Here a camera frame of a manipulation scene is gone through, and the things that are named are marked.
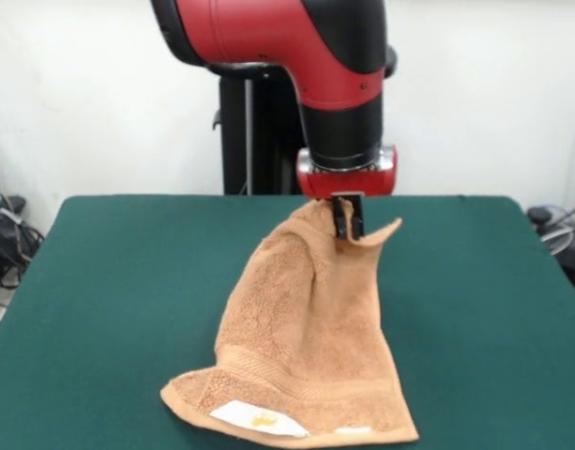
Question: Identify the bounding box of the dark green table cloth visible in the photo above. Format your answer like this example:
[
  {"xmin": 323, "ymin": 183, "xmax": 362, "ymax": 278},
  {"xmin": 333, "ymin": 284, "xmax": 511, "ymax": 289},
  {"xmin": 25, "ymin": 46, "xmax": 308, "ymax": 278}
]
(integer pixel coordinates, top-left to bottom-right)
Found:
[{"xmin": 0, "ymin": 195, "xmax": 575, "ymax": 450}]

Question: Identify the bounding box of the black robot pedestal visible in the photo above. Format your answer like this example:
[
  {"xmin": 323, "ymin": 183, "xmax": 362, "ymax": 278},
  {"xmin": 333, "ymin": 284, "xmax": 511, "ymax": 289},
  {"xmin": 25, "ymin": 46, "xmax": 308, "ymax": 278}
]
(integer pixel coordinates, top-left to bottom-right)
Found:
[{"xmin": 210, "ymin": 46, "xmax": 399, "ymax": 197}]

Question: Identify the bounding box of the black oval device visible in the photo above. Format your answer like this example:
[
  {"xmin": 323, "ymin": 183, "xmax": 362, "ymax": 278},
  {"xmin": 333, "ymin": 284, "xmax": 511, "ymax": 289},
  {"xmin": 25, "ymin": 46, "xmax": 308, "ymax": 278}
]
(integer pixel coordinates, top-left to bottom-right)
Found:
[{"xmin": 525, "ymin": 206, "xmax": 556, "ymax": 224}]

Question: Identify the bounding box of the tan terry towel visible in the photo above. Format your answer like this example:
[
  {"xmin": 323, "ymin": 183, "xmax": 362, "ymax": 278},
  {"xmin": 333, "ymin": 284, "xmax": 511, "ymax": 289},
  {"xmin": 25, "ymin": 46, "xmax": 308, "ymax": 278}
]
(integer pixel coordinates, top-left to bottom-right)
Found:
[{"xmin": 159, "ymin": 201, "xmax": 419, "ymax": 444}]

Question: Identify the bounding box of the black cable bundle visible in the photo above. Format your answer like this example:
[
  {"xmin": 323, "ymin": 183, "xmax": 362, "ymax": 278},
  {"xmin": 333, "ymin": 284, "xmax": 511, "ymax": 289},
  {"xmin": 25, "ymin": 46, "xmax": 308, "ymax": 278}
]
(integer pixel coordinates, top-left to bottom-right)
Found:
[{"xmin": 0, "ymin": 149, "xmax": 47, "ymax": 329}]

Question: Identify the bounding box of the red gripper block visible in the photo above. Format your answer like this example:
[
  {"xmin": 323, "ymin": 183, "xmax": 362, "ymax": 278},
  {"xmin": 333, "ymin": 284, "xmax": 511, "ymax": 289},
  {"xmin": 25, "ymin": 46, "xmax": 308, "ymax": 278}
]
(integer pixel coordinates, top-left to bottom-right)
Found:
[{"xmin": 295, "ymin": 144, "xmax": 401, "ymax": 243}]

